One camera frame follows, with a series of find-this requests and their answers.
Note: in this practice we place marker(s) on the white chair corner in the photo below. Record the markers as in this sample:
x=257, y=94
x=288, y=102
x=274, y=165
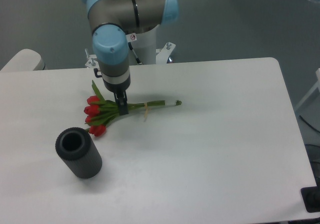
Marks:
x=25, y=60

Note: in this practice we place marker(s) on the red tulip bouquet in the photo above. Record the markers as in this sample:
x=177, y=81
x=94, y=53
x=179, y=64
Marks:
x=101, y=112

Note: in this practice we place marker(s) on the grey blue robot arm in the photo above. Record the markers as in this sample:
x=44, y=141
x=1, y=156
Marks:
x=110, y=21

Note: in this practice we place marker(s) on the white furniture frame right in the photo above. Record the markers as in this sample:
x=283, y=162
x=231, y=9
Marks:
x=309, y=96

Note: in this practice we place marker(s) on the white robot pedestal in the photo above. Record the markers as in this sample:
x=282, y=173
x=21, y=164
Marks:
x=143, y=51

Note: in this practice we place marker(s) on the black ribbed cylindrical vase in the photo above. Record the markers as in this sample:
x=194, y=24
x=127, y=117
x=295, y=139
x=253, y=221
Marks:
x=77, y=150

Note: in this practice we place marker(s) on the black clamp at table edge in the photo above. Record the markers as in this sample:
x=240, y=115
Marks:
x=311, y=199

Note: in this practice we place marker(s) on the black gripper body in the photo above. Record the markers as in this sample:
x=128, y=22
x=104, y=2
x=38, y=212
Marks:
x=114, y=84

